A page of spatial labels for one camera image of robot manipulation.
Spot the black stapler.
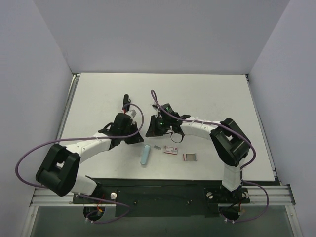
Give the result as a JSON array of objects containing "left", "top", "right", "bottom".
[{"left": 122, "top": 94, "right": 131, "bottom": 112}]

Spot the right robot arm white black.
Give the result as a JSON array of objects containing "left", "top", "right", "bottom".
[{"left": 146, "top": 104, "right": 251, "bottom": 202}]

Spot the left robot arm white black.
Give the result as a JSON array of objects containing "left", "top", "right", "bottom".
[{"left": 36, "top": 110, "right": 144, "bottom": 203}]

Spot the red white staple box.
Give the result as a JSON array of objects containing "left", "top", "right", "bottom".
[{"left": 164, "top": 146, "right": 178, "bottom": 155}]

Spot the open staple box tray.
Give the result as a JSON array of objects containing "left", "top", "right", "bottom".
[{"left": 183, "top": 154, "right": 198, "bottom": 162}]

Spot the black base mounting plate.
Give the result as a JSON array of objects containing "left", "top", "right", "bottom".
[{"left": 73, "top": 178, "right": 250, "bottom": 217}]

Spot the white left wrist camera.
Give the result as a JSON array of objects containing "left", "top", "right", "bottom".
[{"left": 127, "top": 110, "right": 137, "bottom": 118}]

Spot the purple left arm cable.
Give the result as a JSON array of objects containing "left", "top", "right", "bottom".
[{"left": 14, "top": 103, "right": 146, "bottom": 185}]

